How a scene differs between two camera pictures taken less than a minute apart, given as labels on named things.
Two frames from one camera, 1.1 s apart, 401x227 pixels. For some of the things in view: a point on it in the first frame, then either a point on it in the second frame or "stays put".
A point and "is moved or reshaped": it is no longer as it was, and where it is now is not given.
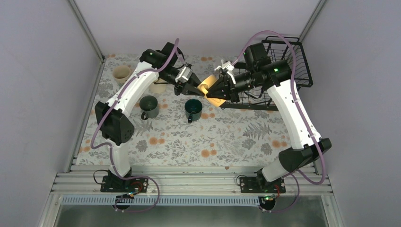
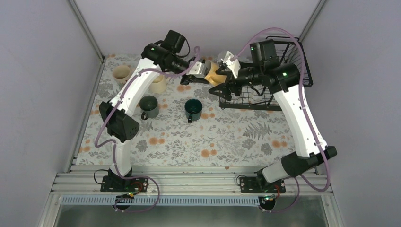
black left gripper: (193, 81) → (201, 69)
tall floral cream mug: (121, 73) stays put
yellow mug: (206, 84) is moved or reshaped
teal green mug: (193, 108) stays put
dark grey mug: (149, 105) stays put
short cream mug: (159, 88) stays put
